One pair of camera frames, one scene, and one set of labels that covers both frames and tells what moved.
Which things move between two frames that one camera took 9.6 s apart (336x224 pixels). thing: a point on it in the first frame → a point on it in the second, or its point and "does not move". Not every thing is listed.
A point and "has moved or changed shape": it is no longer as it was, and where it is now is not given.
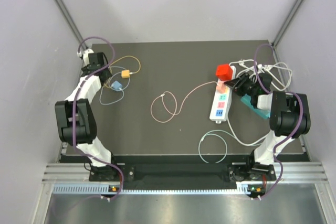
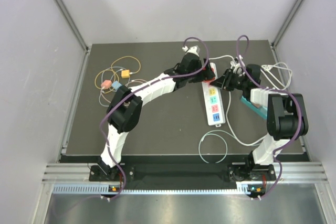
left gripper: [107, 73] → [197, 80]
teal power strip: [246, 99] does not move
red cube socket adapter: [224, 72] → [208, 74]
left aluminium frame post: [63, 7] does not move
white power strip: [221, 106] has moved or changed shape
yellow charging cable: [118, 59] → [100, 87]
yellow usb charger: [125, 74] does not move
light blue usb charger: [116, 85] does not move
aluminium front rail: [292, 172] does not move
